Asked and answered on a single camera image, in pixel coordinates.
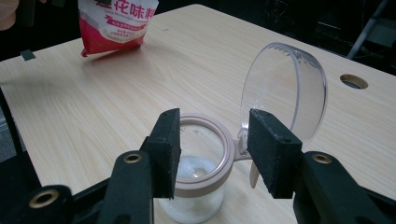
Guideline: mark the pink and white seasoning bag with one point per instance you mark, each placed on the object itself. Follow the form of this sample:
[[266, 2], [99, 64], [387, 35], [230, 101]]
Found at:
[[115, 28]]

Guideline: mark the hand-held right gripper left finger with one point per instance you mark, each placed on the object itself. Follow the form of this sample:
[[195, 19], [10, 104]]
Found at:
[[162, 155]]

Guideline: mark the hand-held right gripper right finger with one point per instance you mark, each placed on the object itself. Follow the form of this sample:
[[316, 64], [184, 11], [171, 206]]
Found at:
[[274, 155]]

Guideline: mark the clear jar with hinged lid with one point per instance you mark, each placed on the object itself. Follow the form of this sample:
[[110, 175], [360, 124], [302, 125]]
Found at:
[[205, 183]]

